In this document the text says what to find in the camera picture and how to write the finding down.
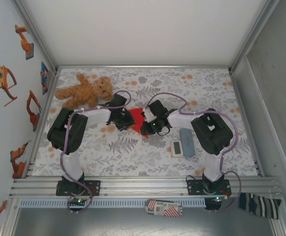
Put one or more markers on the floral patterned tablecloth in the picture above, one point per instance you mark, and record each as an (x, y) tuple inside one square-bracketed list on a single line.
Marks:
[(133, 159)]

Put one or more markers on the black white striped sock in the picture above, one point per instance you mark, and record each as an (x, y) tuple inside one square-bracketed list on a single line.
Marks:
[(258, 205)]

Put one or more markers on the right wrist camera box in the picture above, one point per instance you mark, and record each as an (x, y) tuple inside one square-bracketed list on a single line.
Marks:
[(145, 116)]

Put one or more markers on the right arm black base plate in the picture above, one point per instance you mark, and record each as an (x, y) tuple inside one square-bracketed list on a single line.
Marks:
[(194, 189)]

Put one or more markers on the aluminium frame post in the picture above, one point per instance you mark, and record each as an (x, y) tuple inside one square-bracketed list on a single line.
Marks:
[(254, 34), (37, 34)]

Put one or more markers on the wide aluminium mounting beam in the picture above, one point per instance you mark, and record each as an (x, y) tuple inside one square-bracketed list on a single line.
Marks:
[(142, 186)]

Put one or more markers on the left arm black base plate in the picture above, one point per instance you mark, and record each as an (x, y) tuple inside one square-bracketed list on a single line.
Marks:
[(96, 188)]

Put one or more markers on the thin aluminium crossbar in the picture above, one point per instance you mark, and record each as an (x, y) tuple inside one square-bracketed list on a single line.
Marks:
[(142, 66)]

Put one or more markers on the blue orange machine wall sticker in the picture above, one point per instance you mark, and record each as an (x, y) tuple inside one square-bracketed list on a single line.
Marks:
[(43, 71)]

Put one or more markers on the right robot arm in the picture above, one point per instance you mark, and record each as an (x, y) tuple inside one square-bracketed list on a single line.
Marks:
[(211, 132)]

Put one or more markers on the red square paper sheet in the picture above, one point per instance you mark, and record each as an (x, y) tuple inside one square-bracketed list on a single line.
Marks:
[(136, 114)]

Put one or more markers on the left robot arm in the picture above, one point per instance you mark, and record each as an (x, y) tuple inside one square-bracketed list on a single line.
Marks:
[(66, 130)]

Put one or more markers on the brown teddy bear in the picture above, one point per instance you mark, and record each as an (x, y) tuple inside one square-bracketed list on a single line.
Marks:
[(83, 91)]

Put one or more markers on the orange claw gripper wall sticker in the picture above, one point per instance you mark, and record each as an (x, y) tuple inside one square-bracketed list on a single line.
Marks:
[(0, 81)]

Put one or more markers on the small green LED circuit board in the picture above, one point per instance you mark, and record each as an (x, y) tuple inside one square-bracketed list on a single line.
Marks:
[(78, 201), (217, 198)]

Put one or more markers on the red striped printed packet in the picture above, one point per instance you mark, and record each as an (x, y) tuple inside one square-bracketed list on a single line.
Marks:
[(162, 207)]

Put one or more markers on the aluminium side rail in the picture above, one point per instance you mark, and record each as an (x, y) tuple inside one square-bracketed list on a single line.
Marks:
[(43, 123), (239, 98)]

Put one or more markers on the white digital timer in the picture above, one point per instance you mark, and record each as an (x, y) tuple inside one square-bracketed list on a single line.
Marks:
[(176, 148)]

